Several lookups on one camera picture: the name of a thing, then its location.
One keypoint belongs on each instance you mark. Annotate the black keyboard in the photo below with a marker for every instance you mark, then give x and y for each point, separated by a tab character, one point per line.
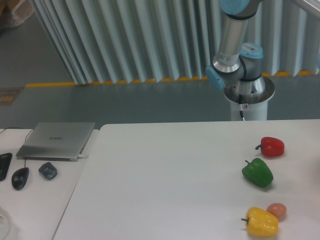
5	161

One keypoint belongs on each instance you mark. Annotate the brown egg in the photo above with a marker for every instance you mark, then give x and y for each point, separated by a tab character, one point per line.
277	209

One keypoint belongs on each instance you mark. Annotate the red bell pepper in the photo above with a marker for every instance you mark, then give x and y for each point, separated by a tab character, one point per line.
271	147

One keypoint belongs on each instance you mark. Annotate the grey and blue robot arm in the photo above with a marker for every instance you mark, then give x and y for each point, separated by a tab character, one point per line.
232	45

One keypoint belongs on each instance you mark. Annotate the yellow bell pepper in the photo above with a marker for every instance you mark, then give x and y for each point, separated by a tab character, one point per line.
260	222

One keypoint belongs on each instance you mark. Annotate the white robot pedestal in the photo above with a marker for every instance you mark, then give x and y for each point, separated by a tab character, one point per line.
248	106

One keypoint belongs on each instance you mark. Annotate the green bell pepper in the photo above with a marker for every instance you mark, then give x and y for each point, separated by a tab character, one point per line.
258	173

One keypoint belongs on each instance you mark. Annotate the silver closed laptop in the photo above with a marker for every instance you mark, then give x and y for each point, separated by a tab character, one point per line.
59	141

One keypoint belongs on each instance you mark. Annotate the white folding partition screen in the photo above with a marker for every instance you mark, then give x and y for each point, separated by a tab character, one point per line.
128	40

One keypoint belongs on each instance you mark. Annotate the dark grey small controller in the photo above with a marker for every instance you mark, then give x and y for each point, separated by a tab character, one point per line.
48	171

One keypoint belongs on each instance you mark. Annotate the black computer mouse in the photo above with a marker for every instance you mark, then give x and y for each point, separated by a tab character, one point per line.
20	178

